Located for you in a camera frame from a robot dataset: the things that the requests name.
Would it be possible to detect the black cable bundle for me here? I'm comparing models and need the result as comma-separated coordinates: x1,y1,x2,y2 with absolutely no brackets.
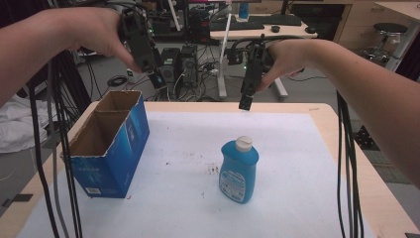
27,53,84,238
335,90,365,238

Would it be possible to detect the black computer tower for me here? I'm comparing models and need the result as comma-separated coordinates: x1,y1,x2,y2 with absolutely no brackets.
179,44,200,89
159,47,181,84

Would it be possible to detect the coiled black cable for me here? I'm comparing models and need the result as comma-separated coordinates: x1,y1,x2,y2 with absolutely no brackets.
106,74,129,88

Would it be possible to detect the person's right hand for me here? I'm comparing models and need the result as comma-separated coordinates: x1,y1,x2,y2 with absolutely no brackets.
256,39,315,93

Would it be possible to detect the person's left hand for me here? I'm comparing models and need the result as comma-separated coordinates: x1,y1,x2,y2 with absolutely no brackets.
66,6,144,74

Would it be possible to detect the black round stool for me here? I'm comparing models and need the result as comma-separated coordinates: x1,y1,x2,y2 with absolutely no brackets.
359,22,409,66

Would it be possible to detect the blue cardboard box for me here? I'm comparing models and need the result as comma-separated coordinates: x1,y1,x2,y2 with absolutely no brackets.
59,89,151,199

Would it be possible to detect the black keyboard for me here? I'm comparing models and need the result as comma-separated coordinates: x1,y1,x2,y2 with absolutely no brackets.
209,20,265,32
253,14,303,27

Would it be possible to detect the white table mat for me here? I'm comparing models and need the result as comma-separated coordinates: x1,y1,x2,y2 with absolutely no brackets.
15,110,375,238

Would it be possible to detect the white-legged desk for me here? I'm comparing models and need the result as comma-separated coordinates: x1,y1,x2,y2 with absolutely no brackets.
209,13,319,102

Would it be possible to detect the blue bottle with white cap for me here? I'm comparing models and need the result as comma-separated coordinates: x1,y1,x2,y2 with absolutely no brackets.
218,135,261,205

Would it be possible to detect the white cloth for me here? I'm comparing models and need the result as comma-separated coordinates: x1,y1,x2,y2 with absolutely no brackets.
0,93,58,155

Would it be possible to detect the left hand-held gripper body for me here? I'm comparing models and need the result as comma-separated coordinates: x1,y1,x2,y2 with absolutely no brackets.
118,8,163,74

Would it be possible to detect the wooden cabinet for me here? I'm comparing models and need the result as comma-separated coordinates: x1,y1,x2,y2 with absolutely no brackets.
332,0,420,54

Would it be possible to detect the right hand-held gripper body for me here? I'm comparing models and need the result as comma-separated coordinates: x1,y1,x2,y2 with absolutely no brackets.
227,40,275,94

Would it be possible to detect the black tape strip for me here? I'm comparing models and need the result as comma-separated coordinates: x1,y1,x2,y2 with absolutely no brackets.
1,192,35,209

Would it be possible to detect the small blue bottle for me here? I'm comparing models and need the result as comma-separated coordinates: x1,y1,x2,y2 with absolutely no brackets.
238,2,251,21

